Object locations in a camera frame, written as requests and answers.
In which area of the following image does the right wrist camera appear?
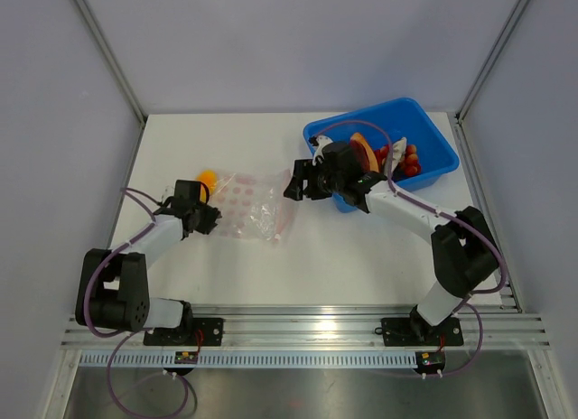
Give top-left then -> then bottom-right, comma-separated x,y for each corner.
309,135 -> 333,165

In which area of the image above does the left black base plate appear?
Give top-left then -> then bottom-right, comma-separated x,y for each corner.
143,317 -> 224,348

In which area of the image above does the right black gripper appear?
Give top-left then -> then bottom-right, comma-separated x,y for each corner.
284,160 -> 344,201

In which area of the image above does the dark red fake food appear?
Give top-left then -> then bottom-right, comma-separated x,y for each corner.
350,139 -> 370,172

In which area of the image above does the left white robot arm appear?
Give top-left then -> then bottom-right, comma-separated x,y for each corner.
75,180 -> 221,346

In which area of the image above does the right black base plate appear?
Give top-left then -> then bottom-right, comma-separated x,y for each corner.
374,317 -> 464,348

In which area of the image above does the left controller board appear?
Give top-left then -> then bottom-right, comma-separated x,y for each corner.
174,351 -> 199,365

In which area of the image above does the blue plastic bin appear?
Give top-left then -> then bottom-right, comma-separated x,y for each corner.
303,98 -> 460,191

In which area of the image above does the right controller board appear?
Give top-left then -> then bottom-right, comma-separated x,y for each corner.
415,351 -> 446,372

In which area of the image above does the white slotted cable duct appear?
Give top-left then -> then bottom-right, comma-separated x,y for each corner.
79,350 -> 417,369

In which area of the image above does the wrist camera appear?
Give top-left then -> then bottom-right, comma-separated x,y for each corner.
309,135 -> 333,165
161,186 -> 174,202

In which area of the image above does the controller board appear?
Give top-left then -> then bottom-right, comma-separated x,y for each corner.
415,351 -> 446,372
174,351 -> 199,365

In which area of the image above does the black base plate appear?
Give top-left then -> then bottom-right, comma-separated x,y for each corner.
143,317 -> 224,348
374,317 -> 464,348

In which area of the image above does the aluminium frame post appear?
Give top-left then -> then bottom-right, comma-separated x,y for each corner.
62,0 -> 148,125
455,0 -> 533,124

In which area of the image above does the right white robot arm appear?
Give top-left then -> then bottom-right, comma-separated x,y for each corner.
284,142 -> 506,347

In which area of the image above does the right aluminium frame post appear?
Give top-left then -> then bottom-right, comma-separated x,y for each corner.
455,0 -> 533,124

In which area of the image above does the left aluminium frame post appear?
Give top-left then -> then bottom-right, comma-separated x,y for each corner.
62,0 -> 148,125

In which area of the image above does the aluminium mounting rail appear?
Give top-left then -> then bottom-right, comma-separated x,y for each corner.
61,303 -> 552,350

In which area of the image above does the orange papaya slice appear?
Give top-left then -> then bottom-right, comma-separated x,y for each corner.
350,132 -> 381,172

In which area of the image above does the yellow fake mango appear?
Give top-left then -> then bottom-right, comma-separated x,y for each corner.
196,170 -> 218,202

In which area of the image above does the fake lychee bunch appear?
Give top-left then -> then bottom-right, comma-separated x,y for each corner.
374,144 -> 422,181

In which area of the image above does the clear zip top bag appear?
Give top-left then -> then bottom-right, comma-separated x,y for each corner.
210,169 -> 294,243

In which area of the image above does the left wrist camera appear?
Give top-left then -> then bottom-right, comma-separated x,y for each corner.
161,186 -> 174,202

